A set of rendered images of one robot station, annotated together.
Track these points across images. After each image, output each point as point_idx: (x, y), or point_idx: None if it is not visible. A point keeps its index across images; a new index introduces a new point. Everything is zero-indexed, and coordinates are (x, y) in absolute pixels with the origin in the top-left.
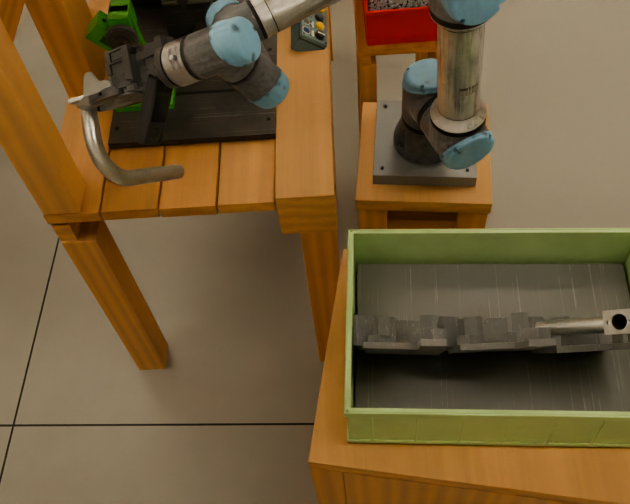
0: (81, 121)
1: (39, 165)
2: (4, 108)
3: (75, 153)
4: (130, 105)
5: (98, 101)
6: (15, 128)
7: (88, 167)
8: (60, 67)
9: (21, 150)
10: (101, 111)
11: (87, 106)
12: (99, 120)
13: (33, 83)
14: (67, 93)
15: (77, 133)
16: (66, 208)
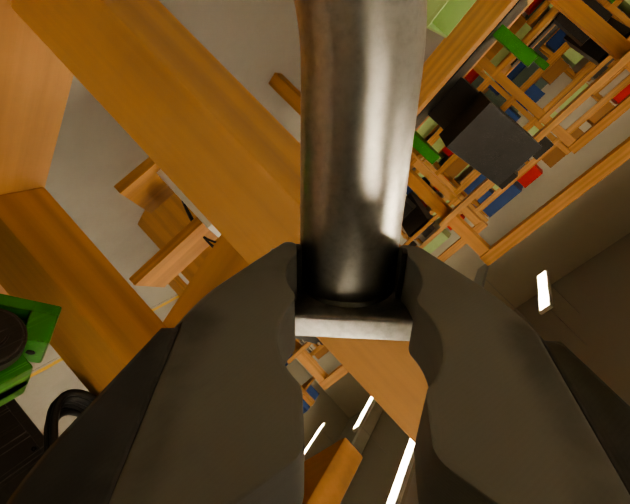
0: (21, 148)
1: (170, 46)
2: (298, 174)
3: (33, 85)
4: (116, 383)
5: (615, 422)
6: (256, 131)
7: (4, 49)
8: (75, 233)
9: (219, 83)
10: (284, 248)
11: (496, 297)
12: None
13: (220, 230)
14: (48, 192)
15: (29, 126)
16: None
